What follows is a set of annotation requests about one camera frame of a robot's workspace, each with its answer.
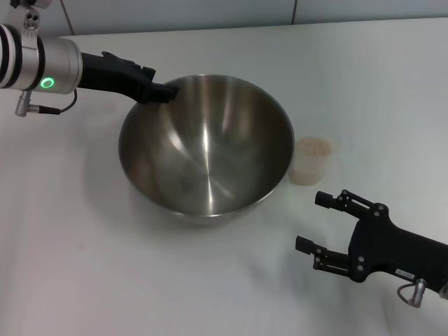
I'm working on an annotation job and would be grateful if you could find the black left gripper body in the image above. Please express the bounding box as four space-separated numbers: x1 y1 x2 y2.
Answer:
80 51 157 105

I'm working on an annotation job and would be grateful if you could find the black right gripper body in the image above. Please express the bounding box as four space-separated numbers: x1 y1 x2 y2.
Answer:
348 202 448 293

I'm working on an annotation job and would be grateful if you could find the clear plastic measuring cup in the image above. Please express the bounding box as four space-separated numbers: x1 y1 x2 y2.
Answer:
287 135 337 186

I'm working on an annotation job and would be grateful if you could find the stainless steel mixing bowl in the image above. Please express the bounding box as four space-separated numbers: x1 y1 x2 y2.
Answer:
118 73 295 225

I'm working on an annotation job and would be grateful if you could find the right gripper cable with plug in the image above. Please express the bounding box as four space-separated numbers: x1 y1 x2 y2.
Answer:
396 279 427 308

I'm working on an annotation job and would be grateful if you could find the gripper cable with plug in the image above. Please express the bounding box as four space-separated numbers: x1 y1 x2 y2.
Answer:
14 89 78 117
396 279 427 308

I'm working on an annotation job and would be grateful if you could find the left gripper cable with plug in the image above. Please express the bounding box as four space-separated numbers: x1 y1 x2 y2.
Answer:
14 89 78 117

